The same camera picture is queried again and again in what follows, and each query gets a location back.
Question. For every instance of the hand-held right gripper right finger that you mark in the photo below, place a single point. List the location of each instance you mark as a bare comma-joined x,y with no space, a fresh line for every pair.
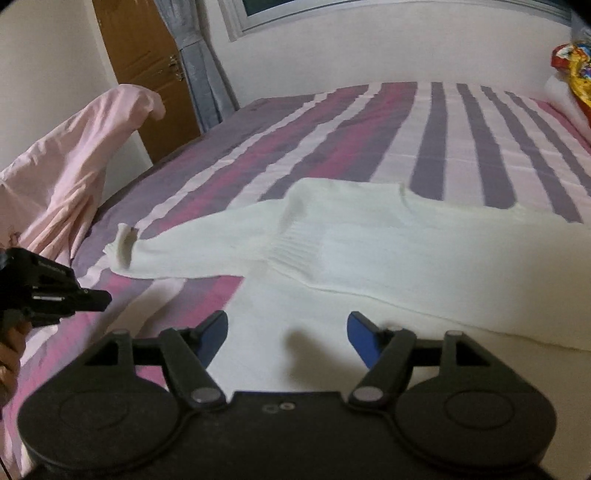
362,337

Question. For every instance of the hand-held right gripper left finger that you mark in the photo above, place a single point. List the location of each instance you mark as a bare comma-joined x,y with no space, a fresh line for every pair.
213,334

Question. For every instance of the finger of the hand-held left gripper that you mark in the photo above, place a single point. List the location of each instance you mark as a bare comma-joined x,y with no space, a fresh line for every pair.
96,299

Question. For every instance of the white knit sweater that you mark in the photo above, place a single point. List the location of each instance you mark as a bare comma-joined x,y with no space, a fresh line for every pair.
369,258

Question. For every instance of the person's left hand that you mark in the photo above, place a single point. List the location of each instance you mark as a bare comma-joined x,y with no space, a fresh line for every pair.
9,360

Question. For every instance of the pale pink blanket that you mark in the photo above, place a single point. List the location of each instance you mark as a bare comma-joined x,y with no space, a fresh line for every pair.
69,175

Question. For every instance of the striped purple pink bed sheet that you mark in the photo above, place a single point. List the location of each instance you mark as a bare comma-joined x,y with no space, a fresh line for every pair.
351,134

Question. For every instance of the brown wooden door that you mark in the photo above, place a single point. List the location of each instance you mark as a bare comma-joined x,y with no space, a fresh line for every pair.
138,69

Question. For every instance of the grey curtain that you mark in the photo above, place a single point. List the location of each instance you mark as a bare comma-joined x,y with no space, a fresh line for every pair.
207,69

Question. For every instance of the white framed window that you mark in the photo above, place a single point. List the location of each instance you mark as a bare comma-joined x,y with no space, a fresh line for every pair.
286,14

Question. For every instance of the red yellow printed cloth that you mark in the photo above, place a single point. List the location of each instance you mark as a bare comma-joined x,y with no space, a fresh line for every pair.
577,69

